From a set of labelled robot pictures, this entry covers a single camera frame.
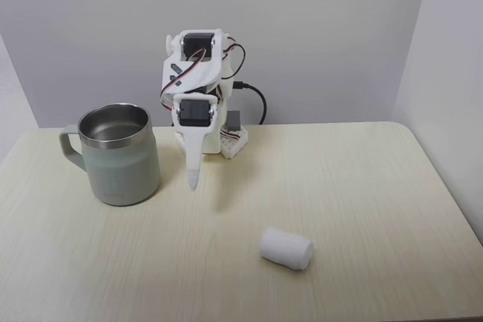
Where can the white dressing roll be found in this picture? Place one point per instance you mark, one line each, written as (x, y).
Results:
(286, 249)

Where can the grey clamp block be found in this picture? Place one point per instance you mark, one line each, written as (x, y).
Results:
(234, 120)

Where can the green steel mug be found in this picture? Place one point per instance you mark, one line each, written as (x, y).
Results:
(120, 171)

